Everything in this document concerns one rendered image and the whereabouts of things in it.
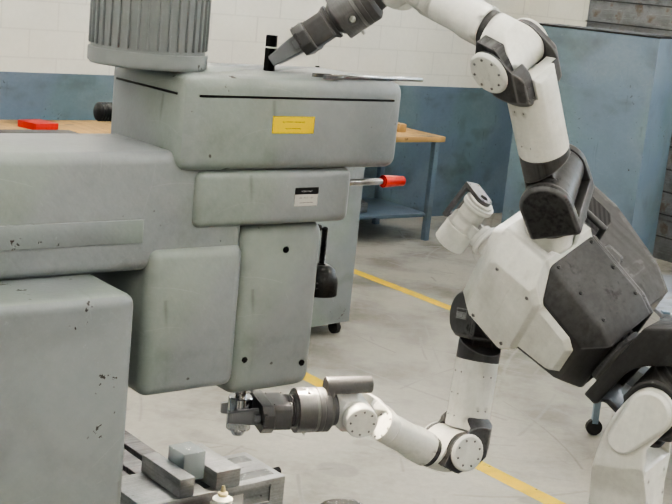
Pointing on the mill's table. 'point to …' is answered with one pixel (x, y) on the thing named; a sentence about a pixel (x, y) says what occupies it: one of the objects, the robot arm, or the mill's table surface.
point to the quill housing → (274, 305)
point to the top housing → (258, 116)
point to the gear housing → (270, 196)
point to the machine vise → (166, 491)
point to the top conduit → (103, 111)
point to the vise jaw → (219, 470)
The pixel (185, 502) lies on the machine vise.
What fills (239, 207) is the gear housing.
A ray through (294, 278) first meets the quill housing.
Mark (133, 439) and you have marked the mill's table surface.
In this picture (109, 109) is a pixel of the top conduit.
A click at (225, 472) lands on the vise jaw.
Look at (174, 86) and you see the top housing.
